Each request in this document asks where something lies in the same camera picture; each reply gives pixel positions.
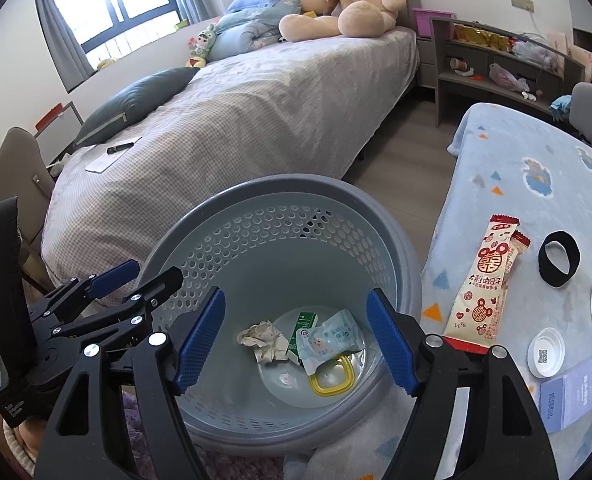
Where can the blue quilt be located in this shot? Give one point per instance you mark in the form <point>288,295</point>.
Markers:
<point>256,25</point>

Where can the small red white cup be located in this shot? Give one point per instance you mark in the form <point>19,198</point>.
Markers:
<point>458,65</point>

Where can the pink paper box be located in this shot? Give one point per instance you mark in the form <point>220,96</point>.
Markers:
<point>582,56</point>
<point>557,45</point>

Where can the grey perforated waste basket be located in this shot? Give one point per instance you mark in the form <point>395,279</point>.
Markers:
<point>276,240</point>

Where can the blue cloth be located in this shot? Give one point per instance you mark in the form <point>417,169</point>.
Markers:
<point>562,107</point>

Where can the pink plastic box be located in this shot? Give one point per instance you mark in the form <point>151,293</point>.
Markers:
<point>428,22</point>

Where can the bed with grey cover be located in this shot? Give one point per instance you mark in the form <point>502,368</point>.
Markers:
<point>226,120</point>

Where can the white round lid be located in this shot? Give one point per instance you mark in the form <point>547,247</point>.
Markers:
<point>546,355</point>

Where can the long white blue box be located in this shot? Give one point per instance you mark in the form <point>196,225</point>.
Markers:
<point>571,395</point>

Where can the white paper sheet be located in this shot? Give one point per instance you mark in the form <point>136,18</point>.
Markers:
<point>106,160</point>

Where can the dark grey pillow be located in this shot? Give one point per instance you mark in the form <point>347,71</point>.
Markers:
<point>136,100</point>

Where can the gold packets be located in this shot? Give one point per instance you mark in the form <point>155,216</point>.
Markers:
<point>481,37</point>

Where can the beige chair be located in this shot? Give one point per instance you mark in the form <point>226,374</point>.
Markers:
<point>11,170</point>

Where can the small green white carton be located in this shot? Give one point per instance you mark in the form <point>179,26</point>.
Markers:
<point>301,330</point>

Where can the beige teddy bear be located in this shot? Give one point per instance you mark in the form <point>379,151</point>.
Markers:
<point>366,5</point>

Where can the wall socket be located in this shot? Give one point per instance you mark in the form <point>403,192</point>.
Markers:
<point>522,3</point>

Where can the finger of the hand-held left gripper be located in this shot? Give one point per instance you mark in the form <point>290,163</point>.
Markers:
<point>161,282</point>
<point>116,272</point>

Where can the black elastic band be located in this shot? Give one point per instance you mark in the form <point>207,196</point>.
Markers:
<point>543,265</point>

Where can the grey nightstand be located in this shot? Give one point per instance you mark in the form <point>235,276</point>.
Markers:
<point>426,62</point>

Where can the cream red snack wrapper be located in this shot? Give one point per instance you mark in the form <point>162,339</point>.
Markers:
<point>481,290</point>

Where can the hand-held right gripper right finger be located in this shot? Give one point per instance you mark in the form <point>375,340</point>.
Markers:
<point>391,340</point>

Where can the grey shelf unit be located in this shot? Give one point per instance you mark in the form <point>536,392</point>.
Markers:
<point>476,87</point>

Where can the pink plastic bag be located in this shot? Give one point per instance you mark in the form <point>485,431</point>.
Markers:
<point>503,77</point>

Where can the small white board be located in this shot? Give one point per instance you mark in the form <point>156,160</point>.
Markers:
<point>63,125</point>

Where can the light blue wipes packet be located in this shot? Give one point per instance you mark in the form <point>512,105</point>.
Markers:
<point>326,340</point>

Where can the window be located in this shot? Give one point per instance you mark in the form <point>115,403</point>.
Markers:
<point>101,0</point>

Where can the small green plush doll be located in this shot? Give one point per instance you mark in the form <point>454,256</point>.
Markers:
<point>203,42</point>

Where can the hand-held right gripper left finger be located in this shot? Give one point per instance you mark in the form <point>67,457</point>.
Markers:
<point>201,340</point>

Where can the white plastic bag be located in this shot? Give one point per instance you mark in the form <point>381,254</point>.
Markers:
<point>533,52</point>

